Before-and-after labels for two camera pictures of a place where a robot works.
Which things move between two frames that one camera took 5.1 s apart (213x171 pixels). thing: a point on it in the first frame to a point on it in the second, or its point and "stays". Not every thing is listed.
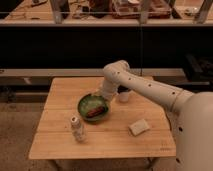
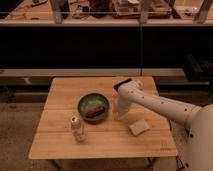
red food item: x=95 y=112 stays
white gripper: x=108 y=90 to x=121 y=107
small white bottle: x=77 y=128 stays
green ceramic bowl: x=90 y=102 stays
